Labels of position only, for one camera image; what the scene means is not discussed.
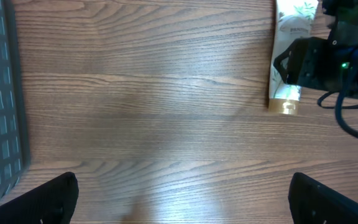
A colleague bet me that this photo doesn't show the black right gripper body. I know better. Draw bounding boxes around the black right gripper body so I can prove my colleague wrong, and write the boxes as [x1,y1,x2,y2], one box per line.
[290,0,358,98]

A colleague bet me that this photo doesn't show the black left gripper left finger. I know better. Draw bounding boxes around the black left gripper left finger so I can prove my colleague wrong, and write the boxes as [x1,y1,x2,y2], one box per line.
[0,172,79,224]

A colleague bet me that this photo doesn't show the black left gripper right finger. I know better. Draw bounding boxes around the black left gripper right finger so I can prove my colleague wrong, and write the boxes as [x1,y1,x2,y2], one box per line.
[288,172,358,224]

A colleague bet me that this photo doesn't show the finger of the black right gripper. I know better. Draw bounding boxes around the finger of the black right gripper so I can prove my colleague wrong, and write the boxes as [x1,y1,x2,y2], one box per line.
[273,39,308,85]

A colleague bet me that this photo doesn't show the white cosmetic tube gold cap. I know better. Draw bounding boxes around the white cosmetic tube gold cap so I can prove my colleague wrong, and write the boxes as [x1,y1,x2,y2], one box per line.
[267,0,319,116]

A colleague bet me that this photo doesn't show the grey plastic shopping basket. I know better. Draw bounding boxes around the grey plastic shopping basket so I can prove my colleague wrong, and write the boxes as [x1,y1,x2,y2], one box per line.
[0,0,30,199]

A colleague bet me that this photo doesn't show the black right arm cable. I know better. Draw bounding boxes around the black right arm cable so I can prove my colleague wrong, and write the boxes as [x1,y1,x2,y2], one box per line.
[317,46,358,144]

